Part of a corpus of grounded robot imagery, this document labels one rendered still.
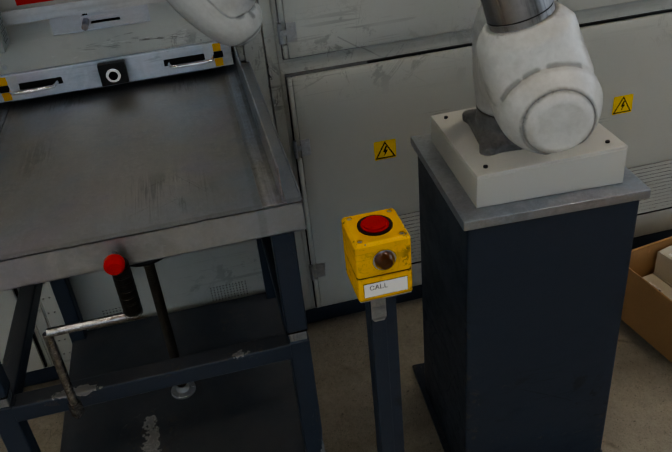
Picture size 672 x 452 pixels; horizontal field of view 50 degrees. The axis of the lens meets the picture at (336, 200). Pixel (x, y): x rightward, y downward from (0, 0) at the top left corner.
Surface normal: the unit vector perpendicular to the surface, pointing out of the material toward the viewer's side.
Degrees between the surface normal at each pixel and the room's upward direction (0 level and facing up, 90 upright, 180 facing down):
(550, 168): 90
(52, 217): 0
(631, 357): 0
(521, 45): 58
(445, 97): 90
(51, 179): 0
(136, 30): 90
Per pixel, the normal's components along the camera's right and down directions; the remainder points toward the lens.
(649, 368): -0.09, -0.85
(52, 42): 0.23, 0.49
